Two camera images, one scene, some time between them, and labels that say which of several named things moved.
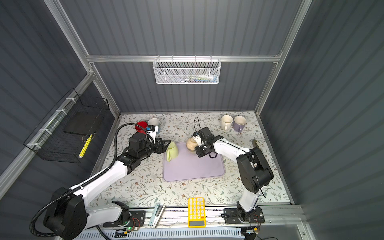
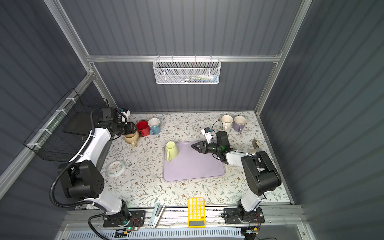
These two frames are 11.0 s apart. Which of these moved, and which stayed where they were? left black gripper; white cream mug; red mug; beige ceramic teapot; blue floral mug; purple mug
Moved: left black gripper; beige ceramic teapot
Stayed: red mug; purple mug; white cream mug; blue floral mug
